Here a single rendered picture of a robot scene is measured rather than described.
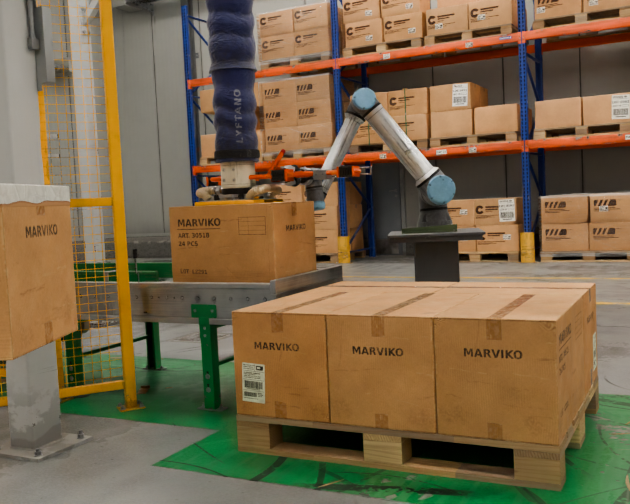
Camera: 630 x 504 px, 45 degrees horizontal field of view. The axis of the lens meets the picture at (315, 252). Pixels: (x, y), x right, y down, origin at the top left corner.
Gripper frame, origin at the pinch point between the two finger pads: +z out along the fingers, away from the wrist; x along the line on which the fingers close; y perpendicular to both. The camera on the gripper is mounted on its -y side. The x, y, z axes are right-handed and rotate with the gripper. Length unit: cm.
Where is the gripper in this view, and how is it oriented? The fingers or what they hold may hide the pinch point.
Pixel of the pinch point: (286, 175)
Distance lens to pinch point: 369.2
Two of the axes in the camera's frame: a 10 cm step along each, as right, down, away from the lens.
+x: -0.4, -10.0, -0.7
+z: -4.5, 0.8, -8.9
